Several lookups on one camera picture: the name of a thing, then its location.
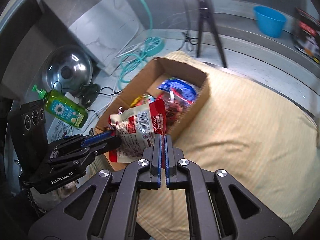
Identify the steel pot lid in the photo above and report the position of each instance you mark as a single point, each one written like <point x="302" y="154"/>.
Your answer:
<point x="66" y="69"/>

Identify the blue snack bag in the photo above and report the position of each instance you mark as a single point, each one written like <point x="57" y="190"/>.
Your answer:
<point x="184" y="89"/>

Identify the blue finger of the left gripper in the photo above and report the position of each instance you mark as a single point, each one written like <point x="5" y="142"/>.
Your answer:
<point x="100" y="143"/>

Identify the red white snack pouch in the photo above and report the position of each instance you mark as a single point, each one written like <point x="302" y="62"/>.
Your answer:
<point x="137" y="128"/>

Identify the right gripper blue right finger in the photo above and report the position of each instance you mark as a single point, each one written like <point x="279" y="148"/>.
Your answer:
<point x="172" y="155"/>

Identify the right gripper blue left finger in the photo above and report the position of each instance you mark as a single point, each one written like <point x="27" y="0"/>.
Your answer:
<point x="156" y="163"/>

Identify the black kettle product box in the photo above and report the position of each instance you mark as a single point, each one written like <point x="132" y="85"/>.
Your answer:
<point x="306" y="34"/>

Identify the green dish soap bottle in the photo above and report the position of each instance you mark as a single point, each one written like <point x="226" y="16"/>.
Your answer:
<point x="62" y="107"/>

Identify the black power adapter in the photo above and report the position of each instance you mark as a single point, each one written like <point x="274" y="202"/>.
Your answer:
<point x="88" y="94"/>

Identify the striped yellow cloth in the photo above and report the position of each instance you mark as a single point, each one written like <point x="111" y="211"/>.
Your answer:
<point x="263" y="140"/>

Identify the cardboard box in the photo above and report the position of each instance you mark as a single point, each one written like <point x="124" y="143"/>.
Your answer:
<point x="163" y="98"/>

